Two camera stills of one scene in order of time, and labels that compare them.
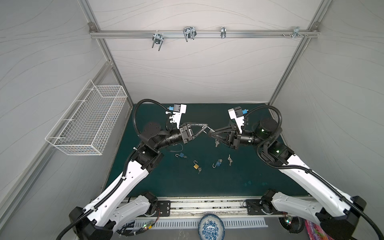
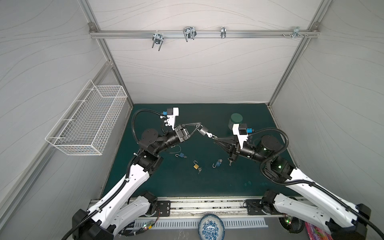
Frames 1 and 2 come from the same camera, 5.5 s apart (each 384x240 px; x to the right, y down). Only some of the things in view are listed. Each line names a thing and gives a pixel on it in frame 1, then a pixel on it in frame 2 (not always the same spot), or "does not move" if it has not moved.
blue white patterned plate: (211, 227) does not move
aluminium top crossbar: (204, 34) does not move
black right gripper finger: (229, 127) to (226, 139)
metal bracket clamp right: (296, 32) does not move
